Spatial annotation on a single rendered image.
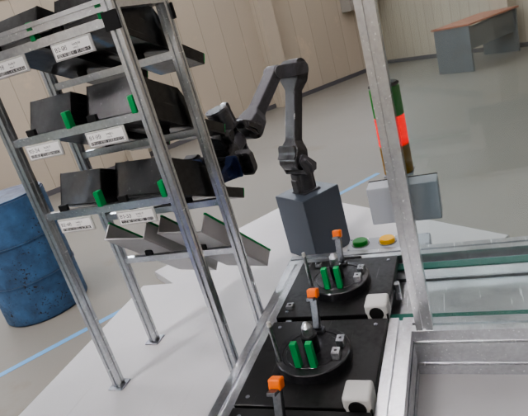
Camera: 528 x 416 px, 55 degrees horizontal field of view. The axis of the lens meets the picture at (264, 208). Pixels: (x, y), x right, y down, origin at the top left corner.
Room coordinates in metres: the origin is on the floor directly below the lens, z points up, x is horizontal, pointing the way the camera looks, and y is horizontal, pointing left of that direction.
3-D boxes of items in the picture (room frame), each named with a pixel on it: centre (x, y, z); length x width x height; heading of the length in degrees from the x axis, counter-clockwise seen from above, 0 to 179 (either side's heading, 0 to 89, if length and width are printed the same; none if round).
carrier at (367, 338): (0.78, -0.01, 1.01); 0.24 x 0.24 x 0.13; 66
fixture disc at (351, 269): (1.01, -0.12, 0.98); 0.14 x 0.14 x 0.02
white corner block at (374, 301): (0.89, -0.17, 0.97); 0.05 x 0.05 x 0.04; 66
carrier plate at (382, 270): (1.01, -0.12, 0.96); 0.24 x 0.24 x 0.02; 66
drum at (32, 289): (3.63, 1.82, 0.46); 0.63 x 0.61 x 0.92; 122
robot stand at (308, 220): (1.46, -0.14, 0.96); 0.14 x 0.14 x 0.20; 30
